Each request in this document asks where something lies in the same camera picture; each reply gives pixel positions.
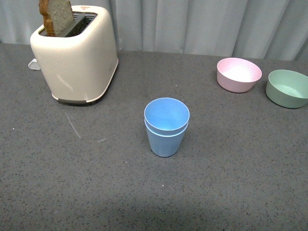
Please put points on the white power plug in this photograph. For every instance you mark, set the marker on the white power plug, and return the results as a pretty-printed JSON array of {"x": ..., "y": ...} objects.
[{"x": 33, "y": 65}]

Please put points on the pink plastic bowl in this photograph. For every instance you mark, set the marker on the pink plastic bowl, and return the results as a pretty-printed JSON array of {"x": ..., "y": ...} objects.
[{"x": 237, "y": 75}]

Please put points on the cream white toaster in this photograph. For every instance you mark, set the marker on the cream white toaster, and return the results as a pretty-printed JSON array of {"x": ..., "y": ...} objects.
[{"x": 78, "y": 68}]

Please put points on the light blue plastic cup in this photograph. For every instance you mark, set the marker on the light blue plastic cup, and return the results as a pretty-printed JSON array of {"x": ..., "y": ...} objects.
[{"x": 164, "y": 145}]

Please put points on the grey pleated curtain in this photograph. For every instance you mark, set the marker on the grey pleated curtain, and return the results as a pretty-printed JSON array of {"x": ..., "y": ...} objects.
[{"x": 264, "y": 29}]

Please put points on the toasted bread slice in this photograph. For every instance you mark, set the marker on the toasted bread slice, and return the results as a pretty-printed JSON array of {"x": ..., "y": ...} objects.
[{"x": 57, "y": 15}]

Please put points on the green plastic bowl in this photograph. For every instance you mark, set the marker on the green plastic bowl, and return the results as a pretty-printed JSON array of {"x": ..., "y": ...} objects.
[{"x": 287, "y": 88}]

